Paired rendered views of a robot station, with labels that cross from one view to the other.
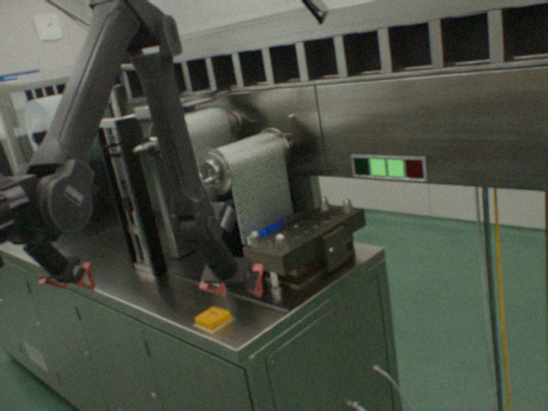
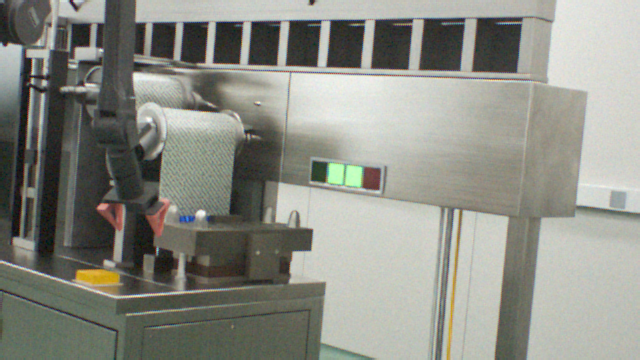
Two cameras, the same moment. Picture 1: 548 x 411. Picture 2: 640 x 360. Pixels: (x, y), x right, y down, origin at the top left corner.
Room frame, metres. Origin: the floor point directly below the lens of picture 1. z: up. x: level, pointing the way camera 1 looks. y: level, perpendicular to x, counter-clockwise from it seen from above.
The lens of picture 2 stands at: (-0.99, -0.15, 1.30)
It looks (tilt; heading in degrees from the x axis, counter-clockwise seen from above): 3 degrees down; 357
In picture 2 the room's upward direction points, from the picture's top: 5 degrees clockwise
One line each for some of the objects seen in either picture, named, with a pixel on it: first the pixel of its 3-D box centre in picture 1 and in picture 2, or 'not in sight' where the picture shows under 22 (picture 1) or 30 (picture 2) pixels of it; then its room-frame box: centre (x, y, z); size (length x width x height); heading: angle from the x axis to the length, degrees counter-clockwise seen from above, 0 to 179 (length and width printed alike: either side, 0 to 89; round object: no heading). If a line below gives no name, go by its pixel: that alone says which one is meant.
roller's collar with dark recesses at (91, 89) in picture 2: (157, 144); (89, 93); (1.70, 0.36, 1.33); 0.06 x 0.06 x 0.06; 44
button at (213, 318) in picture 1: (212, 318); (97, 277); (1.26, 0.23, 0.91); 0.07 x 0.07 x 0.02; 44
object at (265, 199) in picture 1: (265, 203); (196, 188); (1.58, 0.05, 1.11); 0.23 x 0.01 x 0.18; 134
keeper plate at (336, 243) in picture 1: (335, 248); (264, 256); (1.47, -0.14, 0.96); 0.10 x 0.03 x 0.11; 134
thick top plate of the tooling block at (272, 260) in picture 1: (307, 235); (236, 237); (1.52, -0.07, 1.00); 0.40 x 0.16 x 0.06; 134
